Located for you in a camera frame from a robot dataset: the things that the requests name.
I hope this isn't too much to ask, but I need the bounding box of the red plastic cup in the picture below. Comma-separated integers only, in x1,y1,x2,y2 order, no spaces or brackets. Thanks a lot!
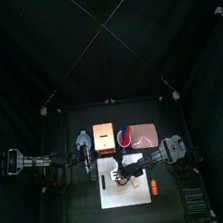
115,128,134,150

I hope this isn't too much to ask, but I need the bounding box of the white cutting board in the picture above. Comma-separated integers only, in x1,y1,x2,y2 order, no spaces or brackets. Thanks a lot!
93,151,152,211

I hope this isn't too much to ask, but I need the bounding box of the red plastic spoon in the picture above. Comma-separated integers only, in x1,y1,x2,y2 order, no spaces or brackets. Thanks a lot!
121,124,133,144

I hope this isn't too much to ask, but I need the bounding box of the blue plastic utensil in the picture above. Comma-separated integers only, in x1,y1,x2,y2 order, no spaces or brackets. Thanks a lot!
120,123,130,138

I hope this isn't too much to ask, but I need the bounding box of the diagonal frame wire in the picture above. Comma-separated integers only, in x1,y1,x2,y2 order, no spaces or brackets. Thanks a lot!
58,0,180,114
25,0,158,112

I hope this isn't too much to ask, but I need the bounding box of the metal frame corner bracket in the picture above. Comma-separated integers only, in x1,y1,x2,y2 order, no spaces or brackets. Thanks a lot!
170,89,182,101
37,106,49,118
212,5,223,17

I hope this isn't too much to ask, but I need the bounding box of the orange toy carrot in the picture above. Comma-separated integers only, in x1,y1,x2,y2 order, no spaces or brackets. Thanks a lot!
147,168,160,197

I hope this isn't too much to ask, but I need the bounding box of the pale blue bowl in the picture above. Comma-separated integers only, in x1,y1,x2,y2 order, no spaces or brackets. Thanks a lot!
73,129,94,153

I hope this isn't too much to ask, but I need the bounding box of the wooden box with red face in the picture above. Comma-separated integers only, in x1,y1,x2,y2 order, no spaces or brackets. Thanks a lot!
90,121,118,156

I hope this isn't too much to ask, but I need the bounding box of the white text label sticker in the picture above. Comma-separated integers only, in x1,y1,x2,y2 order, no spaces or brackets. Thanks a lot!
182,185,209,214

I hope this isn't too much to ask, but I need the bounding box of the white toy rice block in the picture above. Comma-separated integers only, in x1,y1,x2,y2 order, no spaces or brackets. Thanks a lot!
128,175,141,188

